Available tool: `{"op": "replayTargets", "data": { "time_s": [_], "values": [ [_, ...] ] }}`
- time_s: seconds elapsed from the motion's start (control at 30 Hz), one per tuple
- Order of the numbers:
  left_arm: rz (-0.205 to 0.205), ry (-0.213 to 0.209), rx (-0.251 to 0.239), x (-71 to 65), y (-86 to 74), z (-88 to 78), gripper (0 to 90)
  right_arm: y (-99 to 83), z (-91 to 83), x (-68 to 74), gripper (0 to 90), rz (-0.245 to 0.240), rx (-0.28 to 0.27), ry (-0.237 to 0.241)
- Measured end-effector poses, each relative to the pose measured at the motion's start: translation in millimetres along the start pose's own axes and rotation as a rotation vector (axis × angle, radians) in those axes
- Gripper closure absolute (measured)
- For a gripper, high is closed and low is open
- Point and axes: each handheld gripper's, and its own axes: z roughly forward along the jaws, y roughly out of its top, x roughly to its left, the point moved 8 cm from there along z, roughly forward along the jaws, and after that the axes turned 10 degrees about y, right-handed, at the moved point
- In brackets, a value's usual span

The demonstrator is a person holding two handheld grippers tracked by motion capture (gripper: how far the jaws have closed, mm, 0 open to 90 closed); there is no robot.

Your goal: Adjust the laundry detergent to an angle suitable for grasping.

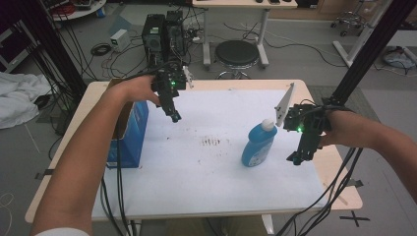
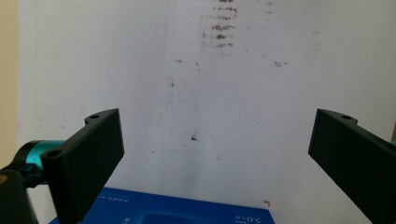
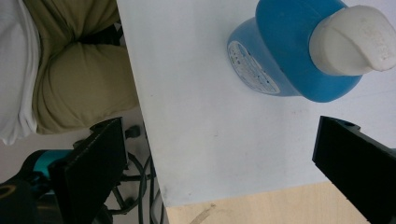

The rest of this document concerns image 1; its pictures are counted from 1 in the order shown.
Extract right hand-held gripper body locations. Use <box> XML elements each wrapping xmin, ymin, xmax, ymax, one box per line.
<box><xmin>274</xmin><ymin>82</ymin><xmax>332</xmax><ymax>141</ymax></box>

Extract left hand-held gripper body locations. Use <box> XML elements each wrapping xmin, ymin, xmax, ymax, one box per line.
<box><xmin>150</xmin><ymin>62</ymin><xmax>195</xmax><ymax>98</ymax></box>

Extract blue bottle with white cap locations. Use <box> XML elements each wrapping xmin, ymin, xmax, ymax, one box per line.
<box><xmin>241</xmin><ymin>118</ymin><xmax>278</xmax><ymax>168</ymax></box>

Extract person's left hand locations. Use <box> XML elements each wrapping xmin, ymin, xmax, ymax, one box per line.
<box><xmin>119</xmin><ymin>75</ymin><xmax>160</xmax><ymax>106</ymax></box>

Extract person's right hand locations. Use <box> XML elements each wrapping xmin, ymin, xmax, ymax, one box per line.
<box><xmin>318</xmin><ymin>110</ymin><xmax>355</xmax><ymax>148</ymax></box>

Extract light wooden table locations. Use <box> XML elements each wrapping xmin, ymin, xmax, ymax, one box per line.
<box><xmin>25</xmin><ymin>79</ymin><xmax>364</xmax><ymax>224</ymax></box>

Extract blue cardboard box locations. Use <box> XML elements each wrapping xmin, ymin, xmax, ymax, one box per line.
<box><xmin>106</xmin><ymin>78</ymin><xmax>149</xmax><ymax>170</ymax></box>

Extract black computer tower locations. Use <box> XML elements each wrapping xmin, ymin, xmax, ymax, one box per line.
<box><xmin>141</xmin><ymin>13</ymin><xmax>166</xmax><ymax>68</ymax></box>
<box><xmin>163</xmin><ymin>10</ymin><xmax>187</xmax><ymax>63</ymax></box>

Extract grey floor mat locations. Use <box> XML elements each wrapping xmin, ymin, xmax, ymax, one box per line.
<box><xmin>308</xmin><ymin>85</ymin><xmax>382</xmax><ymax>123</ymax></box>

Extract black tape strip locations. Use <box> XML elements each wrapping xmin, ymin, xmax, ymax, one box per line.
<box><xmin>345</xmin><ymin>178</ymin><xmax>364</xmax><ymax>189</ymax></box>
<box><xmin>34</xmin><ymin>168</ymin><xmax>55</xmax><ymax>181</ymax></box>

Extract small white box device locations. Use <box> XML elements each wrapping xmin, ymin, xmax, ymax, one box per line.
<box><xmin>109</xmin><ymin>29</ymin><xmax>132</xmax><ymax>53</ymax></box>

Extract black round stool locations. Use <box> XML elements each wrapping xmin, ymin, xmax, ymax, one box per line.
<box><xmin>214</xmin><ymin>39</ymin><xmax>261</xmax><ymax>81</ymax></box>

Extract white paper sheet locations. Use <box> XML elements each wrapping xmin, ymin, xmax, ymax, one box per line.
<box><xmin>91</xmin><ymin>88</ymin><xmax>329</xmax><ymax>220</ymax></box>

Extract black metal stand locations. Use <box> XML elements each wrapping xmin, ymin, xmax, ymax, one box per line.
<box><xmin>19</xmin><ymin>0</ymin><xmax>88</xmax><ymax>101</ymax></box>
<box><xmin>323</xmin><ymin>0</ymin><xmax>417</xmax><ymax>107</ymax></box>

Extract office chair base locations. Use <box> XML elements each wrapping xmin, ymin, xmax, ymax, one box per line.
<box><xmin>329</xmin><ymin>0</ymin><xmax>367</xmax><ymax>37</ymax></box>

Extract white desk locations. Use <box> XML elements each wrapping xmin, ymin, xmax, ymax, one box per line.
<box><xmin>191</xmin><ymin>0</ymin><xmax>299</xmax><ymax>71</ymax></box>

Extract round white table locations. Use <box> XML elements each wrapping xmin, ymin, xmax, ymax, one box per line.
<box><xmin>42</xmin><ymin>0</ymin><xmax>107</xmax><ymax>23</ymax></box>

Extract person's khaki trousers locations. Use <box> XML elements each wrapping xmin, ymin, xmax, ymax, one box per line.
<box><xmin>165</xmin><ymin>215</ymin><xmax>273</xmax><ymax>236</ymax></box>

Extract white cloth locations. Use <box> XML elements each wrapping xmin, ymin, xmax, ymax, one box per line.
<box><xmin>0</xmin><ymin>71</ymin><xmax>53</xmax><ymax>131</ymax></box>

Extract right hand-held gripper cable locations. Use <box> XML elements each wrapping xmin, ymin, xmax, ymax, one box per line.
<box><xmin>274</xmin><ymin>97</ymin><xmax>365</xmax><ymax>236</ymax></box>

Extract hand-held gripper cable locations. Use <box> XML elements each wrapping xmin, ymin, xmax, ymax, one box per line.
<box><xmin>274</xmin><ymin>97</ymin><xmax>365</xmax><ymax>236</ymax></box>
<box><xmin>99</xmin><ymin>60</ymin><xmax>185</xmax><ymax>236</ymax></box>

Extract coiled black cable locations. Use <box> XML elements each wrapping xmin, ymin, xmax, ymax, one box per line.
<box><xmin>89</xmin><ymin>42</ymin><xmax>112</xmax><ymax>57</ymax></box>

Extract white stand frame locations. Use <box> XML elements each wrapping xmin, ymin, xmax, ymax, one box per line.
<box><xmin>332</xmin><ymin>0</ymin><xmax>394</xmax><ymax>69</ymax></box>

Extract left hand-held gripper cable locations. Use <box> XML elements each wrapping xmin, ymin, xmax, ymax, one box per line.
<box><xmin>99</xmin><ymin>60</ymin><xmax>185</xmax><ymax>236</ymax></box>

